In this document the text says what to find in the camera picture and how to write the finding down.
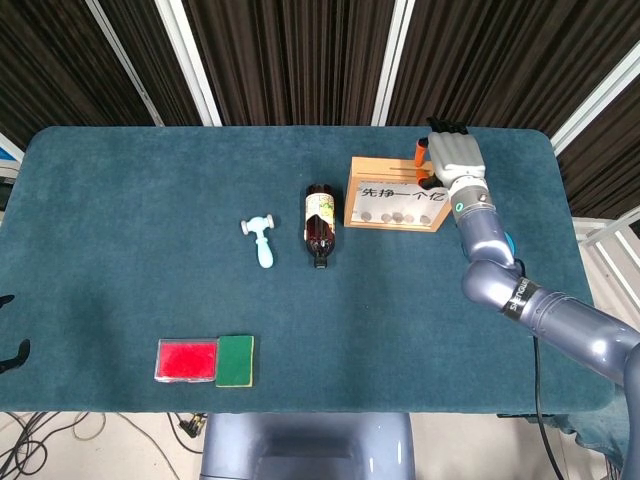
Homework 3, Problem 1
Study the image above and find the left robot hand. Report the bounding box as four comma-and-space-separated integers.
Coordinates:
0, 293, 32, 374

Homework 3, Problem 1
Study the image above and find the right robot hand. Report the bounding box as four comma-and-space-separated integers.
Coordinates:
413, 117, 489, 189

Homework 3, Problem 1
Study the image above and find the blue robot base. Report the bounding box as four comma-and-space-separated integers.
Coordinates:
199, 412, 416, 480

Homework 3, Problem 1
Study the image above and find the brown glass bottle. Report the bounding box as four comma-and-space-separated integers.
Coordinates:
302, 183, 337, 270

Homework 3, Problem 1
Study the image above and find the clear case with red pad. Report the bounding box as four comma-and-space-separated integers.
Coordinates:
153, 337, 220, 384

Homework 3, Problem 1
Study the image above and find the dark pleated curtain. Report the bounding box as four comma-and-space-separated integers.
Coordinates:
0, 0, 640, 221

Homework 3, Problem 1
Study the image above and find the black power plug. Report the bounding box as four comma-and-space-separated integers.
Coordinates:
166, 412, 209, 455

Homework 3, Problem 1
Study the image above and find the teal table cloth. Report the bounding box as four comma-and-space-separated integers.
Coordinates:
0, 125, 617, 415

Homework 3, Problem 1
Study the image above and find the green yellow sponge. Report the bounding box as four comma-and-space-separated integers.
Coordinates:
215, 334, 256, 389

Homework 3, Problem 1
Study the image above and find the light blue toy hammer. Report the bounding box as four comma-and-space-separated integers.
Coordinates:
240, 213, 276, 271

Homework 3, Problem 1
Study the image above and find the wooden coin bank frame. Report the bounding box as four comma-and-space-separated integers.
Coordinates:
343, 156, 454, 234

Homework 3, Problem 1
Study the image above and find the black floor cable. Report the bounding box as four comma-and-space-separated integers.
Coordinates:
0, 412, 51, 480

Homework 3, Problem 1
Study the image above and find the white partition post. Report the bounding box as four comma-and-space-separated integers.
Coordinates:
83, 0, 165, 127
549, 43, 640, 155
370, 0, 417, 127
153, 0, 223, 127

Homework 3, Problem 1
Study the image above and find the white metal frame rack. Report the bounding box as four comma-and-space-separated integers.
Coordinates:
572, 205, 640, 321

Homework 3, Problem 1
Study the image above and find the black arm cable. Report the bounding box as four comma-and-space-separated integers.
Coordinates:
530, 334, 569, 480

